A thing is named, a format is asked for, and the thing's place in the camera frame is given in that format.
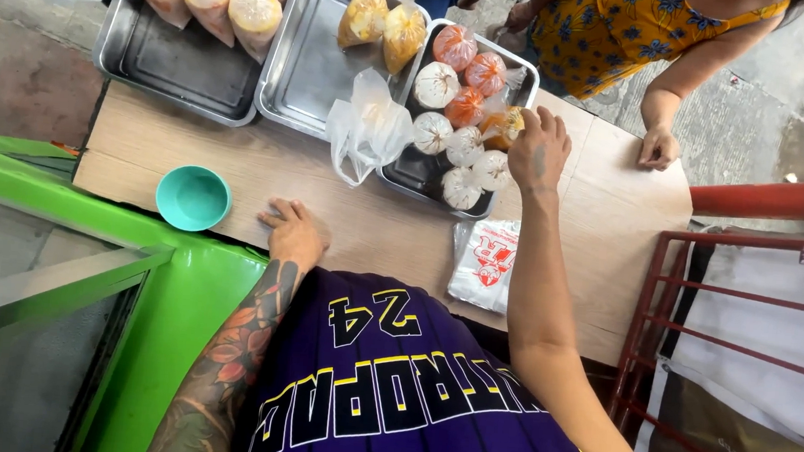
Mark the person's left hand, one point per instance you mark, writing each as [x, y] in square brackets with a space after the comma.
[295, 238]

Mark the person's right hand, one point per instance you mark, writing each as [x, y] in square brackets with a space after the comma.
[541, 158]

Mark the person's left fingers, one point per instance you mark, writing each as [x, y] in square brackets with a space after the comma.
[282, 212]

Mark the person's right fingers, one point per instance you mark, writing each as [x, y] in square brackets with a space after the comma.
[542, 124]

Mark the amber food bag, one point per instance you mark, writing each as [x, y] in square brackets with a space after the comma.
[499, 130]

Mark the white food bag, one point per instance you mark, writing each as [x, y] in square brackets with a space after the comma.
[491, 170]
[436, 84]
[464, 145]
[461, 188]
[431, 133]

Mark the orange food bag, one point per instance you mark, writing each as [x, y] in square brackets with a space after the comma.
[464, 107]
[455, 46]
[486, 73]

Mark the teal plastic bowl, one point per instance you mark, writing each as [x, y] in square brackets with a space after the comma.
[193, 199]

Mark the empty clear plastic bag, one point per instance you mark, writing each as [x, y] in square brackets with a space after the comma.
[370, 127]

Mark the shallow steel tray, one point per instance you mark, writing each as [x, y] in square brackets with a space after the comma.
[417, 173]
[178, 68]
[307, 68]

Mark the green metal cart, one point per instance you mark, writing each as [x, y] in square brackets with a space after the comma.
[180, 309]

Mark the plastic bag pack red print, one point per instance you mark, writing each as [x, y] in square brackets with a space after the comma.
[485, 265]

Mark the brown-yellow food bag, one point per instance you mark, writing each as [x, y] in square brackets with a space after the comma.
[402, 36]
[363, 18]

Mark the red metal rack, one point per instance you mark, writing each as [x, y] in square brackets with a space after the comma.
[642, 324]

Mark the purple striped jersey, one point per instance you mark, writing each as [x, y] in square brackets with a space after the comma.
[394, 412]

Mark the red metal pole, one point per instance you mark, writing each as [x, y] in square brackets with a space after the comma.
[777, 198]

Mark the white and brown banner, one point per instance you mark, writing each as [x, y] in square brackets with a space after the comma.
[759, 340]

